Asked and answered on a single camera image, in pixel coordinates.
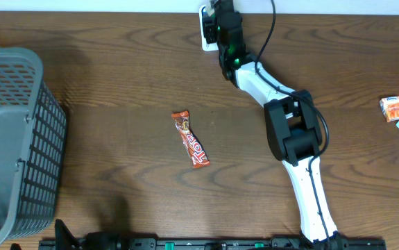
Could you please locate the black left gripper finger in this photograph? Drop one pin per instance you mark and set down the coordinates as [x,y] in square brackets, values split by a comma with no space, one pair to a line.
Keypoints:
[64,239]
[15,247]

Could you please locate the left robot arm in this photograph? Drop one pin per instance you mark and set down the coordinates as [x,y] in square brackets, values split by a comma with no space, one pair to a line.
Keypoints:
[98,240]

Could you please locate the orange small snack packet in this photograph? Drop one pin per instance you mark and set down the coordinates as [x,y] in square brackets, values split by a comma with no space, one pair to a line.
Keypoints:
[390,108]

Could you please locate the grey plastic mesh basket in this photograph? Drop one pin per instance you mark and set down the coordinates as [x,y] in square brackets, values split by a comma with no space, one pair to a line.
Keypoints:
[33,129]

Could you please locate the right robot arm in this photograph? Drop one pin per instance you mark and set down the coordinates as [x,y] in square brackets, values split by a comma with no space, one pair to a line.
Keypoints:
[296,131]

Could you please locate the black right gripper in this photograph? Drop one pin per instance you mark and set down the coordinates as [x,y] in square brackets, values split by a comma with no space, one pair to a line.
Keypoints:
[207,27]

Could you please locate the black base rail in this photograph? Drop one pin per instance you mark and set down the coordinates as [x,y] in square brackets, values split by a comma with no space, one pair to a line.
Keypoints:
[275,243]

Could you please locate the green lid jar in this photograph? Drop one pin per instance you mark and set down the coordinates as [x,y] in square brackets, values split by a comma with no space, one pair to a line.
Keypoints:
[212,7]

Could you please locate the red Top chocolate bar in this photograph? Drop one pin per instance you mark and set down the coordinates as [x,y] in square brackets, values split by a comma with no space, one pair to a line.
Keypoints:
[193,147]

